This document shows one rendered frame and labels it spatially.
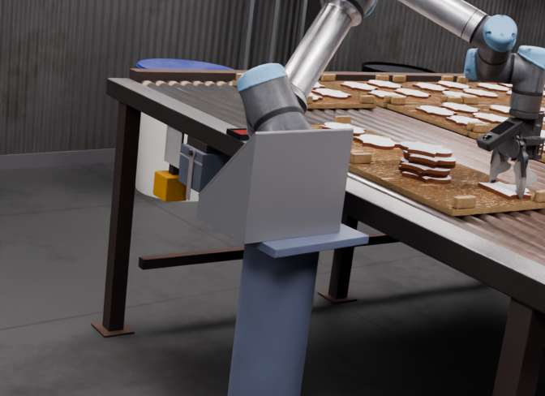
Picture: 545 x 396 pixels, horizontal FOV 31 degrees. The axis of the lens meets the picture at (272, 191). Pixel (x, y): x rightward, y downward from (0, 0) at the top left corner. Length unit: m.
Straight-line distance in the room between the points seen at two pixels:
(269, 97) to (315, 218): 0.28
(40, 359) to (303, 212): 1.59
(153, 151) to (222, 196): 3.24
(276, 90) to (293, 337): 0.55
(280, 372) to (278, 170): 0.49
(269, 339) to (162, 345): 1.44
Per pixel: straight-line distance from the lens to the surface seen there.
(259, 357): 2.27
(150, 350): 3.61
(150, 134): 5.34
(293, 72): 2.40
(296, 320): 2.25
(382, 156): 2.73
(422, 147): 2.58
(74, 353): 3.56
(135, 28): 5.97
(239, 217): 2.07
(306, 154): 2.10
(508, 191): 2.51
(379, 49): 7.25
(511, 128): 2.46
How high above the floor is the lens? 1.53
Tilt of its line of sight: 15 degrees down
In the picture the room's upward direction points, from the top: 7 degrees clockwise
